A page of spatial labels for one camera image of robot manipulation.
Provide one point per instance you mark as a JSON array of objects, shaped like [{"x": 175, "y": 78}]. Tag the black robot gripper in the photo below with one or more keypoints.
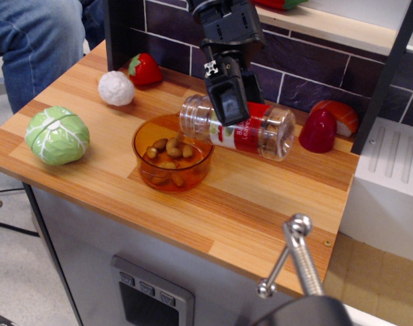
[{"x": 231, "y": 30}]

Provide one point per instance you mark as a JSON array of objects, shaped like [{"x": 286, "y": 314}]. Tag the clear almond spice jar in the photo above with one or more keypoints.
[{"x": 269, "y": 132}]

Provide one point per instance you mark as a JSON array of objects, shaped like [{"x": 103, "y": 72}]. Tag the almonds in pot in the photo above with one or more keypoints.
[{"x": 167, "y": 156}]

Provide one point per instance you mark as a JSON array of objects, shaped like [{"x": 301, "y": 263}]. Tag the orange transparent plastic pot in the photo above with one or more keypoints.
[{"x": 167, "y": 126}]

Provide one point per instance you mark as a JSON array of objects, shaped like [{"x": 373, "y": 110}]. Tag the dark red toy dome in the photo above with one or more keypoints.
[{"x": 319, "y": 132}]

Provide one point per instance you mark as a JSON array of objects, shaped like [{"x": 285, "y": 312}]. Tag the red toy pepper on shelf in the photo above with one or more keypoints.
[{"x": 280, "y": 4}]

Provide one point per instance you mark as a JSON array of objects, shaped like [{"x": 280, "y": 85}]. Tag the red toy strawberry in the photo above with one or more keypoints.
[{"x": 144, "y": 70}]

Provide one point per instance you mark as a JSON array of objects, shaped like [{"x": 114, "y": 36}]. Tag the salmon sushi toy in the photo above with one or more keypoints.
[{"x": 346, "y": 117}]

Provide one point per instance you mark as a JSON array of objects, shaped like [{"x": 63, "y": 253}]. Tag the white toy cauliflower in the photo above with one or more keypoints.
[{"x": 116, "y": 89}]

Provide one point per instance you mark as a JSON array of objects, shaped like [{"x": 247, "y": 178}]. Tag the wooden upper shelf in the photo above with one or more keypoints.
[{"x": 330, "y": 27}]

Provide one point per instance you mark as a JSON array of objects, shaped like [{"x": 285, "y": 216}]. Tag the silver metal clamp screw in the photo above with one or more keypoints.
[{"x": 295, "y": 231}]

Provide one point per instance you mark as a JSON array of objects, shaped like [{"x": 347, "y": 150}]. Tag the green toy cabbage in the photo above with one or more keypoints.
[{"x": 57, "y": 136}]

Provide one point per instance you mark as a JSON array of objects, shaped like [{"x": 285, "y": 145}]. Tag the person leg in blue jeans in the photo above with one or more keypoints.
[{"x": 41, "y": 40}]

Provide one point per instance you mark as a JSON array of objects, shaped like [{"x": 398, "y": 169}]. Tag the grey oven control panel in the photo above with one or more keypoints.
[{"x": 148, "y": 299}]

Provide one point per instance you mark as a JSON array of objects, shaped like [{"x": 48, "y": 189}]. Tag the black clamp body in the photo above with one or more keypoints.
[{"x": 309, "y": 310}]

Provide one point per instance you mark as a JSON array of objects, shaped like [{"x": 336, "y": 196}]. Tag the black shelf post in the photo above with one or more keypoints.
[{"x": 398, "y": 50}]

